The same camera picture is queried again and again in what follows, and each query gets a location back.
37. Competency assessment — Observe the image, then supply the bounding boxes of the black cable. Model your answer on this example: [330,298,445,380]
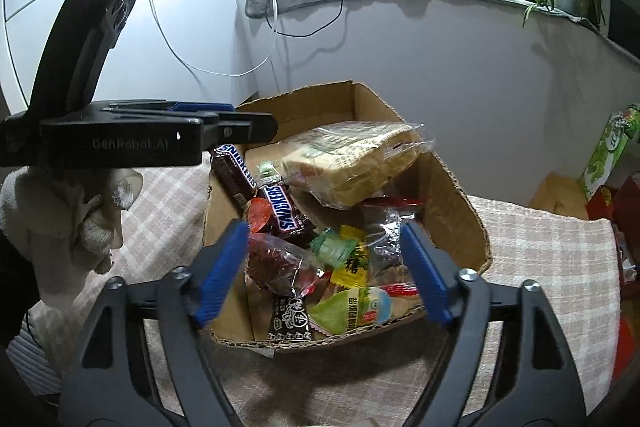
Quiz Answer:
[263,0,369,39]

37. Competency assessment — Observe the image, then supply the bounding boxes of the brown cardboard box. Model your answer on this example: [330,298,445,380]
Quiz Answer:
[202,79,493,353]

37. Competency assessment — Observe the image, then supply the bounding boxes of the white cable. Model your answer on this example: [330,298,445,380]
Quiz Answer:
[136,0,281,98]

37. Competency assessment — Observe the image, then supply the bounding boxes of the pink plaid tablecloth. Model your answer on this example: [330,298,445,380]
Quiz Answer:
[6,156,624,427]

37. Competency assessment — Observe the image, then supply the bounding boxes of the green candy packet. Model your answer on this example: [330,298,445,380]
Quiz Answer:
[310,229,358,269]

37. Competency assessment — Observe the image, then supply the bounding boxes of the clear bag dried fruit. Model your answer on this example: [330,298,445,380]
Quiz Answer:
[246,233,326,298]
[360,196,424,284]

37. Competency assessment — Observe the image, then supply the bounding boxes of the yellow candy packet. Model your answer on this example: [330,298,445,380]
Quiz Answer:
[330,225,369,288]

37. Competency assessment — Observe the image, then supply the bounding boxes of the left gloved hand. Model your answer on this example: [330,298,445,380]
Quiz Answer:
[1,167,144,311]

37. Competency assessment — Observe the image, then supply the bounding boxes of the green carton box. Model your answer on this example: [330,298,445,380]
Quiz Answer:
[578,103,639,200]

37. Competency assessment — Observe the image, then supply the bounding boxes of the small Snickers bar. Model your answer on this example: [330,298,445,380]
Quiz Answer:
[258,183,314,243]

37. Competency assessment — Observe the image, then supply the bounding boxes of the red triangular snack packet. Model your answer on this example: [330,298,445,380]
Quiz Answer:
[246,197,272,233]

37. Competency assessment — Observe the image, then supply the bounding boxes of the large Snickers bar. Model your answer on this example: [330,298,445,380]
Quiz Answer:
[210,144,257,211]

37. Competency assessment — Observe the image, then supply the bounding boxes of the bagged sliced bread loaf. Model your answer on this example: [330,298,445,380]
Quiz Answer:
[280,121,435,210]

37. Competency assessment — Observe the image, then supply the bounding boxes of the black white candy packet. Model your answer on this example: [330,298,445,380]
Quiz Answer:
[268,295,311,343]

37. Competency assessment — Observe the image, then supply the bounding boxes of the green blue jelly packet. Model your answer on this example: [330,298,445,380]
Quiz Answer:
[307,283,422,336]

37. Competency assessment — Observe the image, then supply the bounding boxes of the white cabinet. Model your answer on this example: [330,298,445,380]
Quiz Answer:
[1,0,257,113]

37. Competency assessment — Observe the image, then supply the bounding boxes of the red box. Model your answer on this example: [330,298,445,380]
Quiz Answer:
[586,173,640,262]

